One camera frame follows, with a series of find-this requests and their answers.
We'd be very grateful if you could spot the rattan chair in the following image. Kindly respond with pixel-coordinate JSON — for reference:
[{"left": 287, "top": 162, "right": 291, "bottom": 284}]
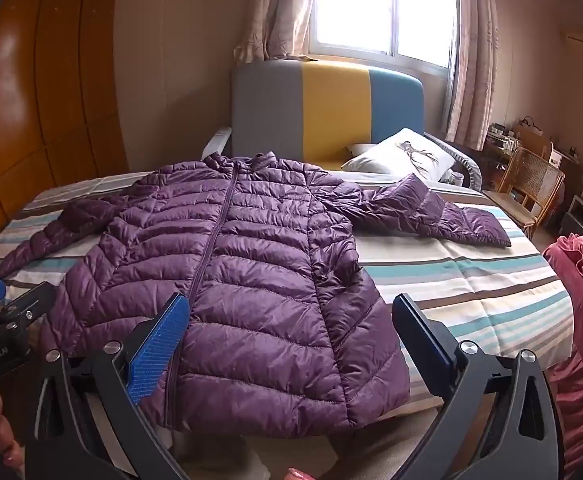
[{"left": 484, "top": 146, "right": 566, "bottom": 238}]

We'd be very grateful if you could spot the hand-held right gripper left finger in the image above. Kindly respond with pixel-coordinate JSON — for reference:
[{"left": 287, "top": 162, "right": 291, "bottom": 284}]
[{"left": 24, "top": 292, "right": 192, "bottom": 480}]

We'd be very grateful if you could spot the window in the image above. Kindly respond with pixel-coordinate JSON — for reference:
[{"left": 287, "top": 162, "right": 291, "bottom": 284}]
[{"left": 306, "top": 0, "right": 459, "bottom": 68}]

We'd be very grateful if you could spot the beige patterned curtain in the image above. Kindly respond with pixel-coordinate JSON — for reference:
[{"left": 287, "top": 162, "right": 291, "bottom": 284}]
[
  {"left": 444, "top": 0, "right": 499, "bottom": 151},
  {"left": 234, "top": 0, "right": 317, "bottom": 63}
]

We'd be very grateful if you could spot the orange wooden wardrobe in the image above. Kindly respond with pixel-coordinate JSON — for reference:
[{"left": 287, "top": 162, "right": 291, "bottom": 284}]
[{"left": 0, "top": 0, "right": 130, "bottom": 261}]

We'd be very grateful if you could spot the striped bed sheet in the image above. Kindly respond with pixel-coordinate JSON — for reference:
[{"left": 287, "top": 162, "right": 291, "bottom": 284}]
[{"left": 0, "top": 170, "right": 575, "bottom": 421}]

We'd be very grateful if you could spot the white printed pillow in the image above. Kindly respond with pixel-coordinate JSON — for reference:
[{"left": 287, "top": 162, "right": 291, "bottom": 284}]
[{"left": 341, "top": 127, "right": 457, "bottom": 176}]

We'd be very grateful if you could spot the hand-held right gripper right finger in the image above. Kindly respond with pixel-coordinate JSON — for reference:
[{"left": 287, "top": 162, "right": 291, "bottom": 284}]
[{"left": 391, "top": 294, "right": 565, "bottom": 480}]

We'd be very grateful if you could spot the person's left hand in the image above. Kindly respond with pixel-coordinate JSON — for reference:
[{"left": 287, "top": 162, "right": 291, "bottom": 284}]
[{"left": 0, "top": 389, "right": 26, "bottom": 479}]

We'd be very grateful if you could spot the grey yellow blue sofa chair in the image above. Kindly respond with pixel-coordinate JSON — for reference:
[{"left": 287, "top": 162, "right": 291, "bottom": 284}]
[{"left": 200, "top": 57, "right": 483, "bottom": 187}]

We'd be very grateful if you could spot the purple quilted down jacket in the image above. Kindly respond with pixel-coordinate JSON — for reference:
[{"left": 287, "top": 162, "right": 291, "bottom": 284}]
[{"left": 0, "top": 151, "right": 513, "bottom": 433}]

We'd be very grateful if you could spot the desk clutter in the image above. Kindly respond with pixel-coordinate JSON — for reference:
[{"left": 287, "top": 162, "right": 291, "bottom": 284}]
[{"left": 486, "top": 122, "right": 521, "bottom": 155}]

